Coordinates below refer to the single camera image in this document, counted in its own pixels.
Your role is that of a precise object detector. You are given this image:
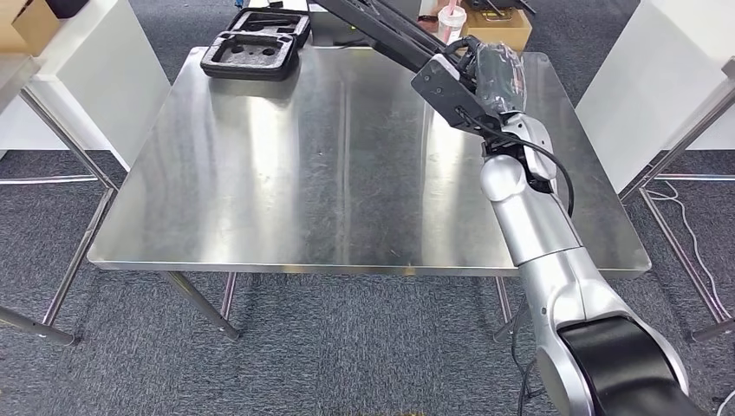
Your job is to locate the long black plastic part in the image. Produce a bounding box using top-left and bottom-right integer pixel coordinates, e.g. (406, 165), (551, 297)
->
(314, 0), (455, 75)

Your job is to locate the pink white drink cup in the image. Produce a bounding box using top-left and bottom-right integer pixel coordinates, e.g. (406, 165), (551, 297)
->
(437, 0), (467, 46)

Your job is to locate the black foam tray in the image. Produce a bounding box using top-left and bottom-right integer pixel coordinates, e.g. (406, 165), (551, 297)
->
(226, 6), (312, 50)
(199, 31), (300, 81)

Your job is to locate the brown cardboard box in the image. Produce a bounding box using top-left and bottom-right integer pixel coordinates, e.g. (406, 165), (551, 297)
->
(0, 0), (63, 57)
(462, 8), (533, 54)

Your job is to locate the black flat tool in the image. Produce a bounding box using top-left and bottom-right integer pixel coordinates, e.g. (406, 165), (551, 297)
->
(464, 0), (538, 17)

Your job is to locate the black rounded object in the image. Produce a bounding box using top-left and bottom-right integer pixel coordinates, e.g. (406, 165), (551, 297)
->
(45, 0), (90, 18)

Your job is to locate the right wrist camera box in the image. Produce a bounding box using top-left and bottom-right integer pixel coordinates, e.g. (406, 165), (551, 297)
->
(410, 53), (506, 138)

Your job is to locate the black camera cable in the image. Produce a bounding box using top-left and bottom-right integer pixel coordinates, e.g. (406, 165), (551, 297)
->
(456, 106), (576, 218)

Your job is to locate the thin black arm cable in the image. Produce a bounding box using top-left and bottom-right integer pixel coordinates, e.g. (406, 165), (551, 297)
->
(510, 298), (543, 416)

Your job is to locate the white power cable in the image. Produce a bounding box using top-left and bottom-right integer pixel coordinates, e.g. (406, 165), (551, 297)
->
(646, 182), (735, 416)

